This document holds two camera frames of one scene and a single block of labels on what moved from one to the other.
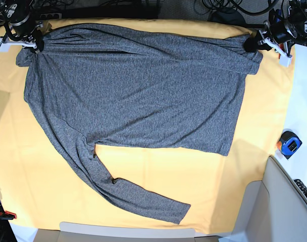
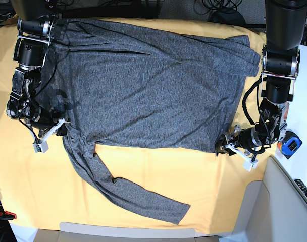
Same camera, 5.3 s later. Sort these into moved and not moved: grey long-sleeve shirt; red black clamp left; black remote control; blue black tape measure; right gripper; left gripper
Moved: right gripper; left gripper
Not moved: grey long-sleeve shirt; red black clamp left; blue black tape measure; black remote control
